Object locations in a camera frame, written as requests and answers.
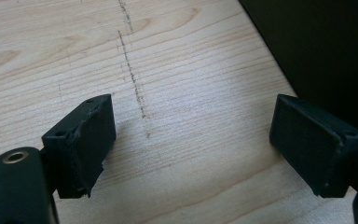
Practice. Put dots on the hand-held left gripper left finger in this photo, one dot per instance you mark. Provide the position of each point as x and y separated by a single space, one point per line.
84 143

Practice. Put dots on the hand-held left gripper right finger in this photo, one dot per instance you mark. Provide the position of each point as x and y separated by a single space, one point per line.
310 146

